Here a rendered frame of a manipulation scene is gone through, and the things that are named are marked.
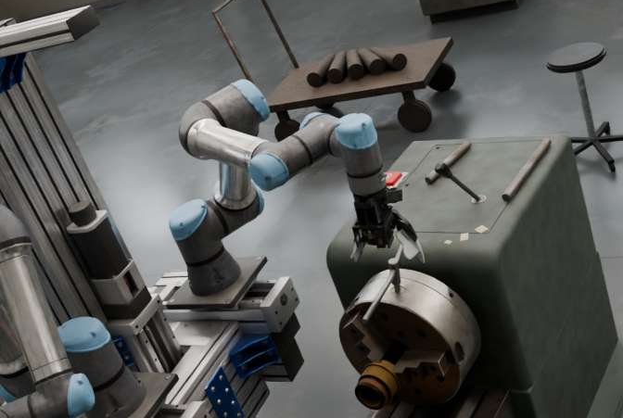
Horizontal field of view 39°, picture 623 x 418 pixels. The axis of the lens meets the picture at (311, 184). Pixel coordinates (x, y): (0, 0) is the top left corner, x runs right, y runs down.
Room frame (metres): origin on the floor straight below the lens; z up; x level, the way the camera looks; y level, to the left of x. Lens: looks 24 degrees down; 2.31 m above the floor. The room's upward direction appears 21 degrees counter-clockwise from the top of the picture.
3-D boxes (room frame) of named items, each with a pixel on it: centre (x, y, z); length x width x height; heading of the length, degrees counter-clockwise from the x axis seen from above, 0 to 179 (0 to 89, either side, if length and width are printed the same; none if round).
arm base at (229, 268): (2.18, 0.35, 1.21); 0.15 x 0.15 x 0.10
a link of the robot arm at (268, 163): (1.79, 0.14, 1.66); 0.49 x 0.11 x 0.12; 27
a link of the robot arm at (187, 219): (2.18, 0.34, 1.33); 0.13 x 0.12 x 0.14; 117
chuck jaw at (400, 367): (1.59, -0.10, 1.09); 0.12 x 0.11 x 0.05; 49
